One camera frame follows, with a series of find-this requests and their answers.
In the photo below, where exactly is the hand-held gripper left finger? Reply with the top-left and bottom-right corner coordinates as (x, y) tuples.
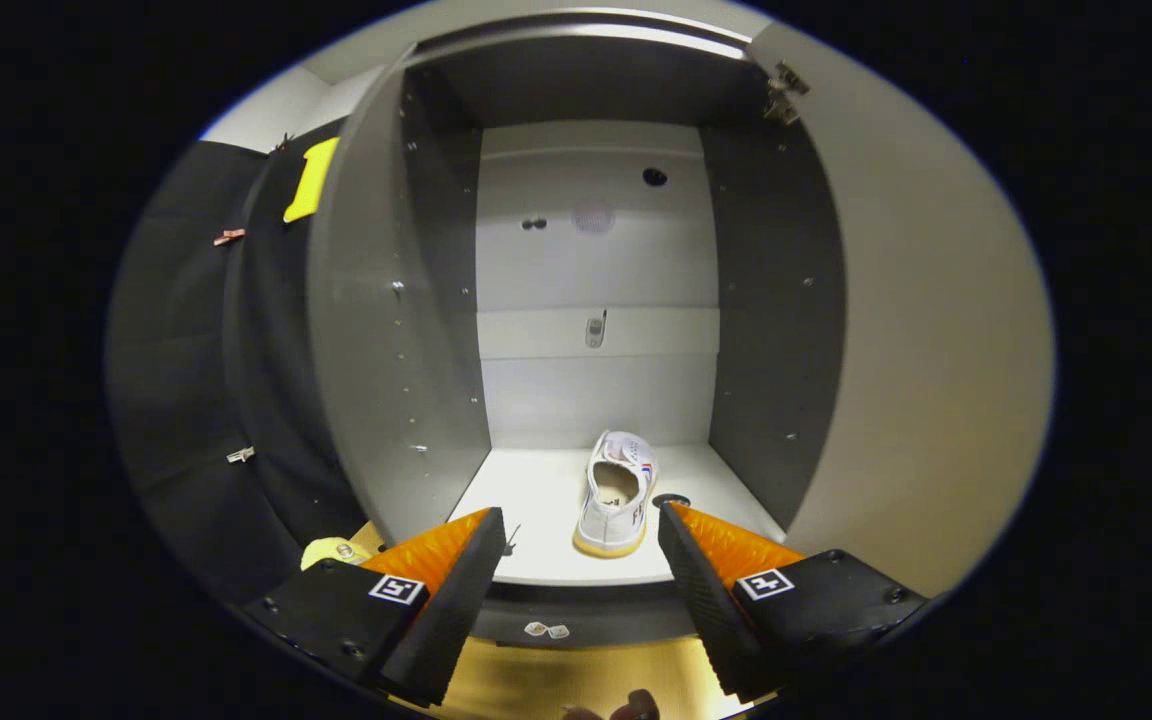
(241, 506), (507, 707)

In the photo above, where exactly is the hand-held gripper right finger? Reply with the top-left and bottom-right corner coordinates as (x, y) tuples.
(658, 500), (932, 703)

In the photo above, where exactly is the white canvas shoe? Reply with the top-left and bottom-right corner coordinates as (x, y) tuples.
(573, 430), (659, 559)

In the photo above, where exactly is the grey shoe cabinet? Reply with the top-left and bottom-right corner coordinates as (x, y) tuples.
(306, 10), (847, 651)

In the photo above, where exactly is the metal door hinge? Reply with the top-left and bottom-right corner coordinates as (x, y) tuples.
(762, 60), (811, 126)

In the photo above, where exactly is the yellow pineapple plush toy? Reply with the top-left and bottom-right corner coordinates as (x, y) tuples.
(301, 537), (374, 573)

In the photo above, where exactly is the black backdrop cloth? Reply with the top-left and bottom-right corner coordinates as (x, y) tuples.
(104, 118), (377, 611)

